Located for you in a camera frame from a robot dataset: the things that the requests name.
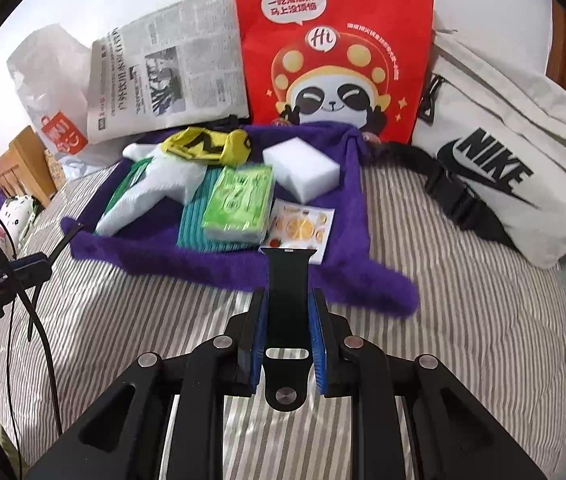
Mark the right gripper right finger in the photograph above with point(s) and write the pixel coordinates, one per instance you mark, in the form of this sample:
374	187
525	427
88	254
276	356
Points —
408	413

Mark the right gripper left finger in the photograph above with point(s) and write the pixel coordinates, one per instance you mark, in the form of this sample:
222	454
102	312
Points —
163	409

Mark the green tissue pack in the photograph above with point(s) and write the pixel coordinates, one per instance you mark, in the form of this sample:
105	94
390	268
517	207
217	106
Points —
239	206

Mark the yellow black pouch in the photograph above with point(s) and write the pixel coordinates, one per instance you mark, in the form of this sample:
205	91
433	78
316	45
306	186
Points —
209	147

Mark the white sponge block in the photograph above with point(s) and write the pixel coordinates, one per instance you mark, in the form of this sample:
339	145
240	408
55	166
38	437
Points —
302	170

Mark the white panda plush toy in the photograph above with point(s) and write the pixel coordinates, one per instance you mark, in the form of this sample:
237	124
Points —
18	214

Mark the wooden headboard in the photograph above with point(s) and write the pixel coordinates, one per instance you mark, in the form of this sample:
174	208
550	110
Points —
24	169

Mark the brown decorated box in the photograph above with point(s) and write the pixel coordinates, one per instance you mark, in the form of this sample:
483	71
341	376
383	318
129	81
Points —
55	170

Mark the green wet wipes pack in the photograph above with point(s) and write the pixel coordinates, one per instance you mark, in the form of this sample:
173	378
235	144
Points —
135	175

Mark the purple towel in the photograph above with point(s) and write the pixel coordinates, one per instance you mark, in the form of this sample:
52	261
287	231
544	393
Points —
347	275

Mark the white glove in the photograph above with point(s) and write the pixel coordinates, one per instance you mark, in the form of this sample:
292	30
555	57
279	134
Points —
168	176

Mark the teal knitted cloth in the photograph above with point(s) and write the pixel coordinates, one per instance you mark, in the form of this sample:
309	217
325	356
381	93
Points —
191	233

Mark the white Miniso plastic bag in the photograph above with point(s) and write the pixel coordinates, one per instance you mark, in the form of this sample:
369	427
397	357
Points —
51	71

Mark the orange fruit sticker sheet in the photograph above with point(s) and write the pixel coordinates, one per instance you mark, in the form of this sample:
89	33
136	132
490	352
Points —
295	226

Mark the white Nike waist bag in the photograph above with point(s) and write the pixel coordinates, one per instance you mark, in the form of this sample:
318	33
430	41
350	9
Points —
499	126

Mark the newspaper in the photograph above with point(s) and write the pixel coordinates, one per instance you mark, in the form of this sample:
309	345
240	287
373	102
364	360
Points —
177	66

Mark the red panda paper bag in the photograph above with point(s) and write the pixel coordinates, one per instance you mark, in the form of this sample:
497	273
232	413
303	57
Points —
360	62

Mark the black bag strap buckle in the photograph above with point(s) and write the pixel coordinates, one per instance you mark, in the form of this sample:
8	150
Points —
458	202

